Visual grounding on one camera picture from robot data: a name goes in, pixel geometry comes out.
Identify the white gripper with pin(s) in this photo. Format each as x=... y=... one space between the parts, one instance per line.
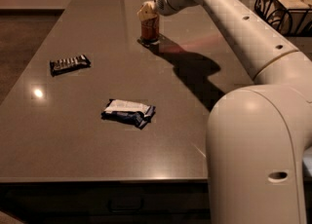
x=163 y=2

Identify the red coke can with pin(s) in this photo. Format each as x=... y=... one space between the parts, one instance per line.
x=150 y=30

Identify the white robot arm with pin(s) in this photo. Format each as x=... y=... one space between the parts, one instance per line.
x=257 y=135

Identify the blue white snack packet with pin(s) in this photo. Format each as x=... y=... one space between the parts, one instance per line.
x=128 y=112

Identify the black chocolate bar wrapper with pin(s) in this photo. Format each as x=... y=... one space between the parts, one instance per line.
x=66 y=65

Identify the black wire basket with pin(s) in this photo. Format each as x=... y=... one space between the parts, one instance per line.
x=289 y=22

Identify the dark cabinet drawer handle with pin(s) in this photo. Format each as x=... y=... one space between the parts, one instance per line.
x=125 y=204

